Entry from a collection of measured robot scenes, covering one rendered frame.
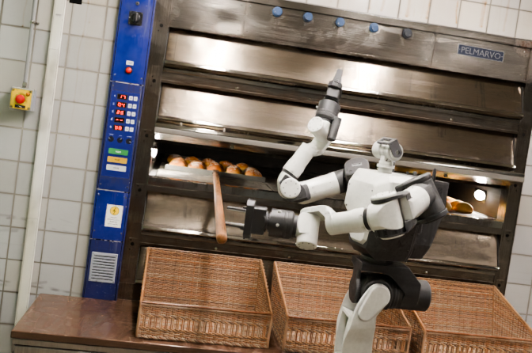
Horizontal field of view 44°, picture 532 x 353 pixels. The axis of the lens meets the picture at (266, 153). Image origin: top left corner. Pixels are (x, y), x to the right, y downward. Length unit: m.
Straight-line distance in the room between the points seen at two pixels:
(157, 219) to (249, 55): 0.90
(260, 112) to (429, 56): 0.89
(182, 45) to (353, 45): 0.83
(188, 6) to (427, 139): 1.34
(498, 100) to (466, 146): 0.28
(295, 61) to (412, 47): 0.59
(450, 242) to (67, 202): 1.89
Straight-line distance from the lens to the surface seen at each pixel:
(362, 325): 2.40
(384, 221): 1.93
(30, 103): 3.13
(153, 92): 3.14
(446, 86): 3.40
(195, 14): 3.18
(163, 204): 3.18
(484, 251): 3.56
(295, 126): 3.17
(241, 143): 3.00
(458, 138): 3.43
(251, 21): 3.19
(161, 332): 2.79
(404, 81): 3.32
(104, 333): 2.81
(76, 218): 3.21
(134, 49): 3.12
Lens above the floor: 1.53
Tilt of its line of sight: 3 degrees down
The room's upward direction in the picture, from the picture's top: 8 degrees clockwise
